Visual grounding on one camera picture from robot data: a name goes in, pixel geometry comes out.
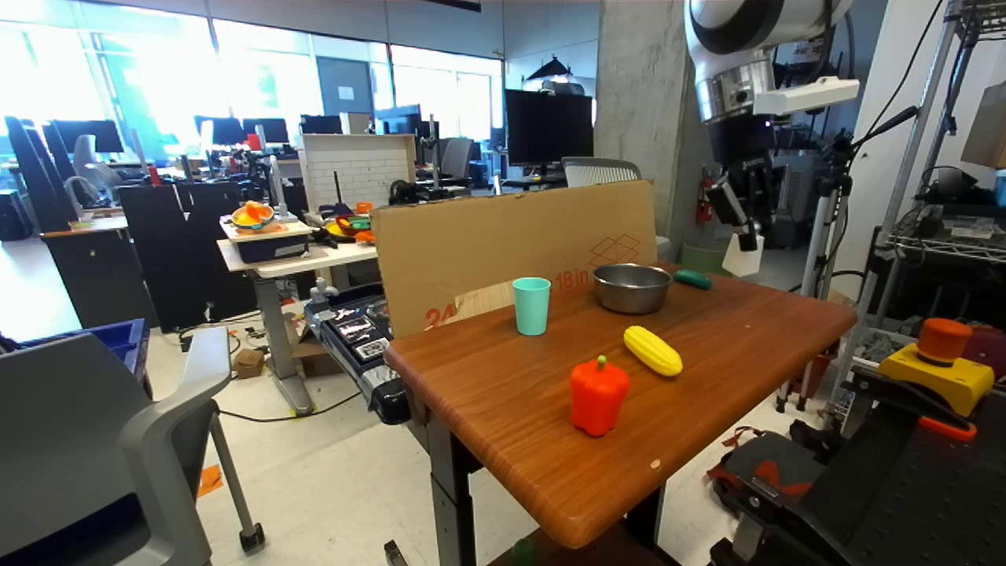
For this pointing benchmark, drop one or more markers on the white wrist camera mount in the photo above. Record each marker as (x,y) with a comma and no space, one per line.
(806,95)

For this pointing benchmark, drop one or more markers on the yellow emergency stop box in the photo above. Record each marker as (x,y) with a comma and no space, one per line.
(939,372)

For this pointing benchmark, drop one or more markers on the metal equipment rack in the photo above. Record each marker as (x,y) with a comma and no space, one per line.
(945,251)

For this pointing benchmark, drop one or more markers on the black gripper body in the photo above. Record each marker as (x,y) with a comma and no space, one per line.
(747,159)

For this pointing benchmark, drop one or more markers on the colourful toys pile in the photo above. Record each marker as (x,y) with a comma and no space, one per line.
(349,221)

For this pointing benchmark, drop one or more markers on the grey office chair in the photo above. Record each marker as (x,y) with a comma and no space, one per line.
(94,451)

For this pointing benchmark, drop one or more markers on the small cardboard box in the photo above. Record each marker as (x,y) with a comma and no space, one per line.
(249,363)

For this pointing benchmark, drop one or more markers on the teal plastic cup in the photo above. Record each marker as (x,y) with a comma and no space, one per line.
(531,306)

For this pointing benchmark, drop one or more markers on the small green toy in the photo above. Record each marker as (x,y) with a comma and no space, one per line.
(694,278)

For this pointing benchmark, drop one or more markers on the black computer monitor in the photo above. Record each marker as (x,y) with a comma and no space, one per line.
(547,125)

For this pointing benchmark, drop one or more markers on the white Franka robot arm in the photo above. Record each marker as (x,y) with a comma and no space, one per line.
(743,48)

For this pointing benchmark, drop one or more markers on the black camera tripod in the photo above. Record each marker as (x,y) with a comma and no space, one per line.
(835,208)

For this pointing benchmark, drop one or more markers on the white board panel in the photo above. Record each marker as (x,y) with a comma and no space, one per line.
(356,168)

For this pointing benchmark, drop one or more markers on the black equipment with red parts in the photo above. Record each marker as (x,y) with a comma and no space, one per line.
(890,490)

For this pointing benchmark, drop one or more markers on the brown cardboard board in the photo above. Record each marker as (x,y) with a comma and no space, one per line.
(493,251)

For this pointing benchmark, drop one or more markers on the orange toy bell pepper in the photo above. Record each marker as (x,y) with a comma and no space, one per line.
(599,398)

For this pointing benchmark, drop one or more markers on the white standing desk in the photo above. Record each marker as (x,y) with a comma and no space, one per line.
(282,314)

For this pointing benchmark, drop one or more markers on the black table leg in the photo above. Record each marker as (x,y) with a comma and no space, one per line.
(450,490)

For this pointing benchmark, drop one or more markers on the red fire extinguisher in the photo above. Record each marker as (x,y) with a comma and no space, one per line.
(702,208)

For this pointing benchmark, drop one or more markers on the blue plastic bin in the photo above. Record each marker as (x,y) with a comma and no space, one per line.
(121,344)

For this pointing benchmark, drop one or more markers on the dark twin background monitors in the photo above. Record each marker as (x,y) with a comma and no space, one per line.
(241,130)

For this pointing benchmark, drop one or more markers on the silver metal bowl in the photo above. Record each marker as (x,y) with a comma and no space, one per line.
(630,291)

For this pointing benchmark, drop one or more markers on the tray with toy fruit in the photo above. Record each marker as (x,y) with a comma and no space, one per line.
(266,232)

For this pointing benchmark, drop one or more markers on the black pendant lamp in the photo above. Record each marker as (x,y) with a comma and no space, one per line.
(552,70)

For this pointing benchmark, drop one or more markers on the black power strip box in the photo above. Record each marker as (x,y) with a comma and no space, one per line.
(363,349)

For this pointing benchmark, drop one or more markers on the yellow toy corn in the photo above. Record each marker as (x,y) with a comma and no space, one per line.
(651,349)

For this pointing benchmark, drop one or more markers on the dark background monitor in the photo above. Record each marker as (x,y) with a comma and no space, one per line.
(83,132)

